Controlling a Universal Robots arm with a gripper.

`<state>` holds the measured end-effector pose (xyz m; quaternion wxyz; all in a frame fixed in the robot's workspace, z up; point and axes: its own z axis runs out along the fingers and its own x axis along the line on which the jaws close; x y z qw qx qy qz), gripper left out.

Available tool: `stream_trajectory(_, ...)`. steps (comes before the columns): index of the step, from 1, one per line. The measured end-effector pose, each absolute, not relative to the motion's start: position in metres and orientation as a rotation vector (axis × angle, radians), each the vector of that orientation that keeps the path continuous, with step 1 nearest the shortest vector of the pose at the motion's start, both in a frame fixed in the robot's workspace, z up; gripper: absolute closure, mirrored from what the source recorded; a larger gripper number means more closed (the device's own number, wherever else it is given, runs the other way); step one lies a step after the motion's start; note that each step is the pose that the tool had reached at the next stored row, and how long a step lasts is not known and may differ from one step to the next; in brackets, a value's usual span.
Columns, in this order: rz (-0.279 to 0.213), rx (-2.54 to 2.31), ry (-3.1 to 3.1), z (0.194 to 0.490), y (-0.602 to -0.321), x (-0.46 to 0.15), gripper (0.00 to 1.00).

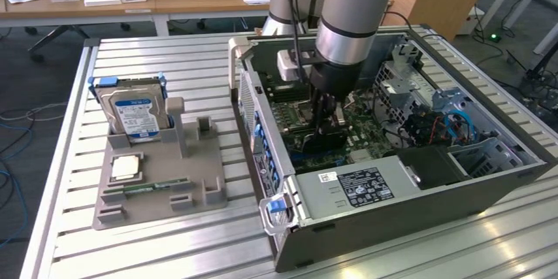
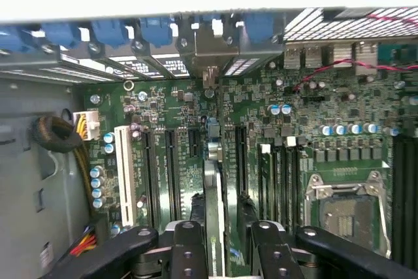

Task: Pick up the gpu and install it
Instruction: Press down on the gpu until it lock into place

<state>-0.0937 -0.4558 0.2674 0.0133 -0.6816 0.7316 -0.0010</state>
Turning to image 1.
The perforated metal drive cage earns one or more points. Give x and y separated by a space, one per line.
401 96

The black Nvidia graphics card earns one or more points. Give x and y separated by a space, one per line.
325 143

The white floor box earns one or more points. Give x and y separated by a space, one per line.
473 24

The grey power supply unit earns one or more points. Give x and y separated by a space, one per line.
349 187

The silver chipset heatsink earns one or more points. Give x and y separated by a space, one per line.
362 155

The green lit power device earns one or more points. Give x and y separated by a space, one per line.
494 36

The installed RAM stick with label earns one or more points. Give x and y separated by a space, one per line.
298 130

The green RAM stick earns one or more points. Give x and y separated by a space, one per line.
142 187

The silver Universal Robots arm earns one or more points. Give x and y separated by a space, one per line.
353 14

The CPU socket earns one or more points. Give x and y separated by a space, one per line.
303 114

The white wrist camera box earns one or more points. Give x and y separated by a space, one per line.
289 65

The hard disk in blue caddy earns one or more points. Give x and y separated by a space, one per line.
131 112

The metal disk bay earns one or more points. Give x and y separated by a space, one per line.
488 158

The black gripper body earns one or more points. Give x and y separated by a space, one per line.
335 79

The white table frame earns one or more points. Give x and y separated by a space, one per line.
494 3

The silver CPU chip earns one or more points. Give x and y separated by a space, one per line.
124 168

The grey plastic parts rack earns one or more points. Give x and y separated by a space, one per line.
174 168

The green motherboard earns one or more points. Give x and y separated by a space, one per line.
370 135

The flat white box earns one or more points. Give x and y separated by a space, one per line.
102 2

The open grey PC case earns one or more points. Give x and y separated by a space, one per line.
393 226

